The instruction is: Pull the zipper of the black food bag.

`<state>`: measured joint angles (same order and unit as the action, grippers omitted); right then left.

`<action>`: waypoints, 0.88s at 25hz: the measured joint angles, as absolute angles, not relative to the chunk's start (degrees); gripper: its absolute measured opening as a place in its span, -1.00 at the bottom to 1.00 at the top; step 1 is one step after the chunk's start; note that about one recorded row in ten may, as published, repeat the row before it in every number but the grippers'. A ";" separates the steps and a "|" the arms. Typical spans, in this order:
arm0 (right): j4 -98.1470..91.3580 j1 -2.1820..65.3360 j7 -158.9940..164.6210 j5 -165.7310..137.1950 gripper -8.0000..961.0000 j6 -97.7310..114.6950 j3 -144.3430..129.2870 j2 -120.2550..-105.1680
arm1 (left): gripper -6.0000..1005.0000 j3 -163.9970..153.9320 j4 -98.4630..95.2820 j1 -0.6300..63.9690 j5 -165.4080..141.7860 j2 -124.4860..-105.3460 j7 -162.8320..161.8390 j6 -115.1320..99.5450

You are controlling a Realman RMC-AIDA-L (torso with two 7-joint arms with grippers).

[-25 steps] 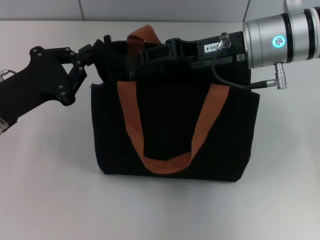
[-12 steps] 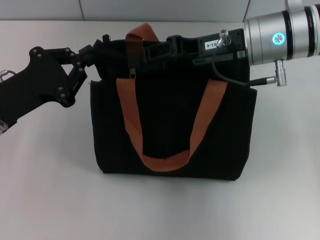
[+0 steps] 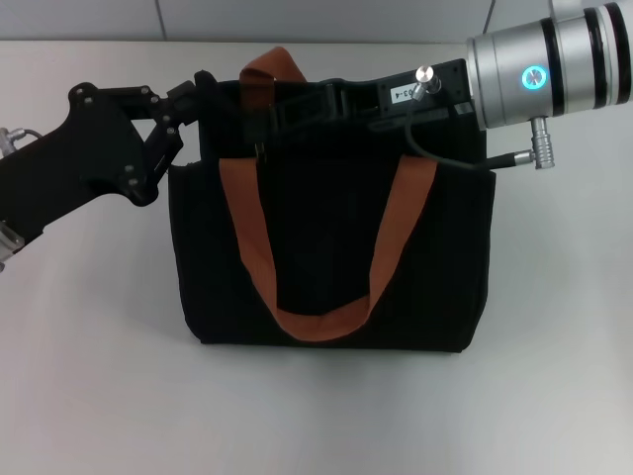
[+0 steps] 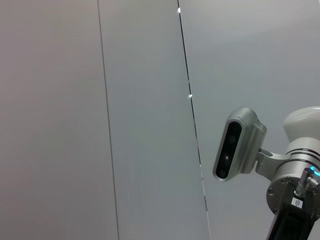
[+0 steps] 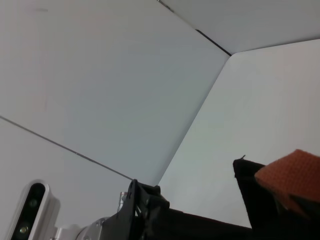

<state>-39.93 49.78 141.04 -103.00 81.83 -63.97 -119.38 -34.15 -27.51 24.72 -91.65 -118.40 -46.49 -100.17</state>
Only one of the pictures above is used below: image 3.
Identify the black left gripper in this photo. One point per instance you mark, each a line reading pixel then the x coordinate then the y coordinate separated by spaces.
pixel 74 158

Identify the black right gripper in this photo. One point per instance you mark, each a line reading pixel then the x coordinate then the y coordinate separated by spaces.
pixel 455 84

